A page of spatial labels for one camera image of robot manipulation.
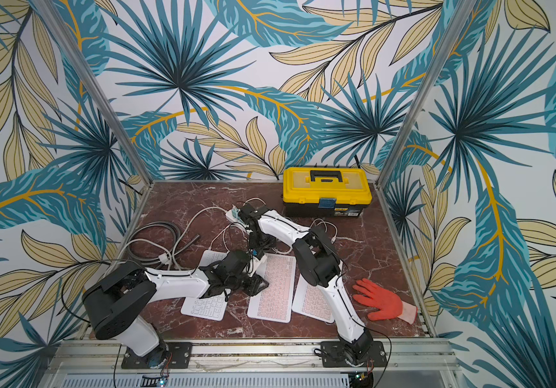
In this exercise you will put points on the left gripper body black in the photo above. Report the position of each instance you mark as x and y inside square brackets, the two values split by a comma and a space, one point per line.
[245, 284]

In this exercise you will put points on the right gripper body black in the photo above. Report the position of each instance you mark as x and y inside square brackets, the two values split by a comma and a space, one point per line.
[261, 242]

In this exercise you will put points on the white power strip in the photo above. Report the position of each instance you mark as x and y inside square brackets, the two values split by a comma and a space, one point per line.
[233, 217]

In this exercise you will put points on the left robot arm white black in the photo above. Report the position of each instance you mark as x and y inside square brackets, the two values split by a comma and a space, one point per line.
[114, 304]

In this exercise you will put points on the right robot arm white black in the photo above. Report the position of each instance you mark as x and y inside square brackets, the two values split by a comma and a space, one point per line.
[319, 264]

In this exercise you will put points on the pink keyboard middle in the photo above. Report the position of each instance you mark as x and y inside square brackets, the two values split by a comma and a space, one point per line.
[275, 302]

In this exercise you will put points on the pink keyboard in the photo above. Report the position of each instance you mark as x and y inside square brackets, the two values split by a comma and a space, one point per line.
[275, 302]
[310, 302]

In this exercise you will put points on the pink keyboard right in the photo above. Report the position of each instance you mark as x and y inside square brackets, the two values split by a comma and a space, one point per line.
[310, 302]

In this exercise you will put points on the yellow black toolbox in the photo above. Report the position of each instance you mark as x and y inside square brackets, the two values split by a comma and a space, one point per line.
[323, 192]

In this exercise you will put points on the red work glove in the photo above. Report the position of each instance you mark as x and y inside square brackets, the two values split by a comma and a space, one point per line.
[387, 305]

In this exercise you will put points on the white wireless keyboard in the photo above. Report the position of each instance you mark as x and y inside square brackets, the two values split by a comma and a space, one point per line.
[213, 308]

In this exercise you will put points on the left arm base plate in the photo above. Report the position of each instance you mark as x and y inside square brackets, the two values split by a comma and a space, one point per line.
[169, 355]

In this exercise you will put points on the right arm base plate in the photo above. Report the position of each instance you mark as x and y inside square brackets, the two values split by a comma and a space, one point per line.
[337, 354]

